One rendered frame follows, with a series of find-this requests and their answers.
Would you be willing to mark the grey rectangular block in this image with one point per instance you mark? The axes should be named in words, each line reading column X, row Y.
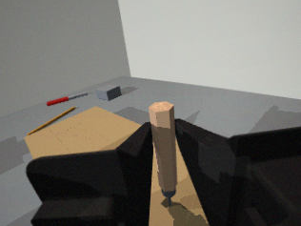
column 108, row 92

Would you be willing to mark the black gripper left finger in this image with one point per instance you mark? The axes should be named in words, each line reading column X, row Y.
column 125, row 171

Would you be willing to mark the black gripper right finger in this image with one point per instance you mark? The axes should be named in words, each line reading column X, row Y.
column 217, row 164

